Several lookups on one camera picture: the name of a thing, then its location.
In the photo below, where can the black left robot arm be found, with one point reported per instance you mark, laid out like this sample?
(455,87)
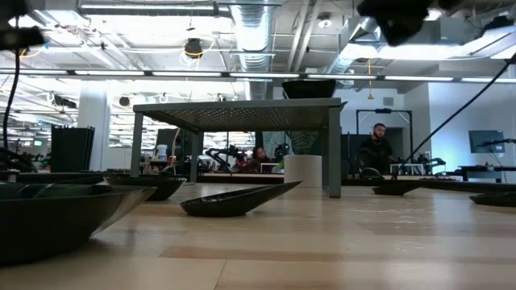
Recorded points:
(20,38)

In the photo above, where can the grey perforated metal riser shelf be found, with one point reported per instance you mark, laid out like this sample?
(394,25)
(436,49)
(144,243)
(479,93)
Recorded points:
(242,108)

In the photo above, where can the black leaf-shaped mini plate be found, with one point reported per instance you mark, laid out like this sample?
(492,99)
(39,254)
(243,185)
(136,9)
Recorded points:
(161,189)
(48,225)

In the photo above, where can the white rack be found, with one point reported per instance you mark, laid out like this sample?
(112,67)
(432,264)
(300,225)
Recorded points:
(406,164)

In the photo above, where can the black square mini plate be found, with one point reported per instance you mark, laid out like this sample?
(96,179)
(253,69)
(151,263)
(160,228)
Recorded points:
(308,83)
(308,94)

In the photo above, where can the black cabinet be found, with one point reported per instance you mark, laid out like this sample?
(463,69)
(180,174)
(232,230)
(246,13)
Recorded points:
(72,149)

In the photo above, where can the person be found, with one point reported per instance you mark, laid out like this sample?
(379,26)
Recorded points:
(377,153)
(258,161)

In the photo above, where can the black background robot arm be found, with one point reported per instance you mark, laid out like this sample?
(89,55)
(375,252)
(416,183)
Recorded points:
(221,155)

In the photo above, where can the wall monitor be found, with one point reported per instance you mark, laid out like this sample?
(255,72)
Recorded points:
(485,141)

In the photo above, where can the long ceiling light strip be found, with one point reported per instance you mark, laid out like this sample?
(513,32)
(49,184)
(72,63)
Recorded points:
(185,73)

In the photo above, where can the black stand frame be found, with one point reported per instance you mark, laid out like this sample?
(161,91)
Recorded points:
(383,110)

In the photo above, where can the black teardrop mini plate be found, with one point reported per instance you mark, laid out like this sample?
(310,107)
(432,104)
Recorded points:
(496,200)
(72,178)
(230,205)
(397,188)

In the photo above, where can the green plant in white pot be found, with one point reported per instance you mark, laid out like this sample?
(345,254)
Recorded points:
(302,171)

